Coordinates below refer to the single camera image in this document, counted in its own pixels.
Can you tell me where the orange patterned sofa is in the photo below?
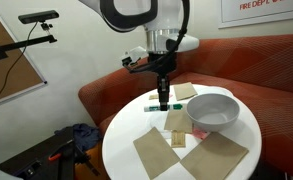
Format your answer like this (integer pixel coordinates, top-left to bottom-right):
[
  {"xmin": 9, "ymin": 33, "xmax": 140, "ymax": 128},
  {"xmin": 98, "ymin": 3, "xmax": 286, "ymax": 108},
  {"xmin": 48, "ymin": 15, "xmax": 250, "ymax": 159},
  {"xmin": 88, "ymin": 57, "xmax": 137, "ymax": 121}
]
[{"xmin": 77, "ymin": 33, "xmax": 293, "ymax": 180}]

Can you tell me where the white framed wall poster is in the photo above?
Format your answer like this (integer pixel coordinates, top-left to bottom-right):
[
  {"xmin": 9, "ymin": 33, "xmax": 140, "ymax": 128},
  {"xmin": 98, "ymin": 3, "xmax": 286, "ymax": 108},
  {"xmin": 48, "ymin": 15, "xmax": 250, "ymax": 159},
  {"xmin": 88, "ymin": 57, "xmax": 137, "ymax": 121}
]
[{"xmin": 218, "ymin": 0, "xmax": 293, "ymax": 29}]

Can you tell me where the thin black camera cable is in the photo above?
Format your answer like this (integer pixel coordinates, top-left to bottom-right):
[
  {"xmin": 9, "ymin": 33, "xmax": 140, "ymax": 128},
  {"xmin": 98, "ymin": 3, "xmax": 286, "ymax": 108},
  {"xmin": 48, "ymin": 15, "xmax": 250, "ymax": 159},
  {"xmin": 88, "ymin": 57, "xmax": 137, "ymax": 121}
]
[{"xmin": 0, "ymin": 21, "xmax": 40, "ymax": 113}]

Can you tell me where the brown paper napkin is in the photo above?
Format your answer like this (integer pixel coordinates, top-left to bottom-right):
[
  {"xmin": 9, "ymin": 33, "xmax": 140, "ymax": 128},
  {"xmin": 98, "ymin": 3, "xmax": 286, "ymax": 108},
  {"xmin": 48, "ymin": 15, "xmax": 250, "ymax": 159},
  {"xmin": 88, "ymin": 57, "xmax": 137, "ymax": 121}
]
[
  {"xmin": 132, "ymin": 126, "xmax": 181, "ymax": 180},
  {"xmin": 173, "ymin": 81, "xmax": 199, "ymax": 102},
  {"xmin": 163, "ymin": 109, "xmax": 194, "ymax": 134},
  {"xmin": 180, "ymin": 131, "xmax": 250, "ymax": 180}
]

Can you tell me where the round white table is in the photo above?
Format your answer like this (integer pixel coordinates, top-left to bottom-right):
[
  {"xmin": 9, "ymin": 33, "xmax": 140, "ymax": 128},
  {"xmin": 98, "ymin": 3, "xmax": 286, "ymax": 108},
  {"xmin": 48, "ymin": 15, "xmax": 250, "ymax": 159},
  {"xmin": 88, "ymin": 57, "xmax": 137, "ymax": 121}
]
[{"xmin": 101, "ymin": 83, "xmax": 263, "ymax": 180}]

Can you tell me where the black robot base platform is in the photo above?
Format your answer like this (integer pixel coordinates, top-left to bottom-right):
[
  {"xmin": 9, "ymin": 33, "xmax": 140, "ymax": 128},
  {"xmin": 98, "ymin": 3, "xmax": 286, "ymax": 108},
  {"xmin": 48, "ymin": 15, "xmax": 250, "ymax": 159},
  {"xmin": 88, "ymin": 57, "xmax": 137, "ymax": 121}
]
[{"xmin": 0, "ymin": 126, "xmax": 77, "ymax": 180}]

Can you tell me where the black orange bar clamp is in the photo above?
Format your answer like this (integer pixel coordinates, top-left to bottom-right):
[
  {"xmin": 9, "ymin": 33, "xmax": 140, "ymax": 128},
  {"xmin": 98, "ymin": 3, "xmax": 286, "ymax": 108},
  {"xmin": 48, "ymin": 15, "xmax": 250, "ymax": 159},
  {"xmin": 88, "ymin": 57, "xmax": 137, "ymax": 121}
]
[{"xmin": 47, "ymin": 138, "xmax": 102, "ymax": 180}]

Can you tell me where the green dry erase marker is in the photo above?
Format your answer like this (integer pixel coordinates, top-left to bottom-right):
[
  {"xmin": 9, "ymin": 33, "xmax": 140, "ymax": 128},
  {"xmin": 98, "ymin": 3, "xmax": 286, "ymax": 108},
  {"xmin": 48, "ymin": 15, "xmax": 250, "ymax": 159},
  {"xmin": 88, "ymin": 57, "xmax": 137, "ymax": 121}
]
[{"xmin": 143, "ymin": 103, "xmax": 184, "ymax": 113}]

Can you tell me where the printed brown paper packet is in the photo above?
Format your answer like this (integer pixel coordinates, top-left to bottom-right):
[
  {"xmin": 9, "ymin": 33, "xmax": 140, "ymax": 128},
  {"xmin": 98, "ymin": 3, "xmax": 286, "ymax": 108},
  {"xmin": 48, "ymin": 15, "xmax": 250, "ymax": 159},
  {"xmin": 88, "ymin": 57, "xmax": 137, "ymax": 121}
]
[{"xmin": 170, "ymin": 129, "xmax": 187, "ymax": 149}]

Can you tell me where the framed brown corkboard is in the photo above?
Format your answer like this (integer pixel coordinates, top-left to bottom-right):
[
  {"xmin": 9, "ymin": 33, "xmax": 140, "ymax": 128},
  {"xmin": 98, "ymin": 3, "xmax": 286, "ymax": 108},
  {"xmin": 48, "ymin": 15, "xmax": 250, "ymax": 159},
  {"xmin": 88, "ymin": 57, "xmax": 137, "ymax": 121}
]
[{"xmin": 0, "ymin": 2, "xmax": 48, "ymax": 109}]

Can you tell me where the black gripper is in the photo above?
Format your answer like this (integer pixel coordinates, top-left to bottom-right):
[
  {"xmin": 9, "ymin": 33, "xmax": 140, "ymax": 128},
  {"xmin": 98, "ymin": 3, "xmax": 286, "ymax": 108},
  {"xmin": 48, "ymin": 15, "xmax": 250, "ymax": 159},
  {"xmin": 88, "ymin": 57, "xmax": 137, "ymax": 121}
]
[{"xmin": 147, "ymin": 51, "xmax": 179, "ymax": 112}]

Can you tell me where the crumpled blue cloth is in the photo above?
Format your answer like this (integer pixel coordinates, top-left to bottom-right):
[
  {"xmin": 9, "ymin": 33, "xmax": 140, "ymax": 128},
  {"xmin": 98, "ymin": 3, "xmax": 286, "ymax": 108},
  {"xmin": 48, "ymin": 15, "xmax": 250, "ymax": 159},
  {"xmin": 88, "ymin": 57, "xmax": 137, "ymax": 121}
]
[{"xmin": 54, "ymin": 123, "xmax": 104, "ymax": 153}]

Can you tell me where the grey round bowl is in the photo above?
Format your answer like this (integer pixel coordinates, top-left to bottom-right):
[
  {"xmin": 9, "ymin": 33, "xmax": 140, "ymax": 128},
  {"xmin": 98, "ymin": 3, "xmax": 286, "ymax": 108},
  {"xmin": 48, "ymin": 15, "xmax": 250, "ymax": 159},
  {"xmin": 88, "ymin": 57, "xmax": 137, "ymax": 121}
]
[{"xmin": 185, "ymin": 92, "xmax": 241, "ymax": 133}]

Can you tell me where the black stereo camera bar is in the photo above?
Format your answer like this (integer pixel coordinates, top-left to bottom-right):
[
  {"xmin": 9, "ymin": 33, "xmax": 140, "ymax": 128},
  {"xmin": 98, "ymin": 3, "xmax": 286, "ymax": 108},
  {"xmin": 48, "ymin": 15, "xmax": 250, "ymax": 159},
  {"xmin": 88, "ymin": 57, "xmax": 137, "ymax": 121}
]
[{"xmin": 17, "ymin": 9, "xmax": 60, "ymax": 25}]

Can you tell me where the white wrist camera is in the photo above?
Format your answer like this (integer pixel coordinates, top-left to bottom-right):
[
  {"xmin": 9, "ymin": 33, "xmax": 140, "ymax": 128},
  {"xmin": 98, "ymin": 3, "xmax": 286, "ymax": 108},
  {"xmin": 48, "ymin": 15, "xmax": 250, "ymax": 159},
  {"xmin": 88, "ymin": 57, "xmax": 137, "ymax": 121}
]
[{"xmin": 120, "ymin": 45, "xmax": 148, "ymax": 68}]

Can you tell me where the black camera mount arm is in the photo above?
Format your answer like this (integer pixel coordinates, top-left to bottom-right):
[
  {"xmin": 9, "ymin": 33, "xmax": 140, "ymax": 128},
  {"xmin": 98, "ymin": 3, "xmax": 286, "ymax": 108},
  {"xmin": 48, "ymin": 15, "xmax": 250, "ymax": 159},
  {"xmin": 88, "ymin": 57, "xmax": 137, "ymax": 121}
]
[{"xmin": 0, "ymin": 21, "xmax": 58, "ymax": 65}]

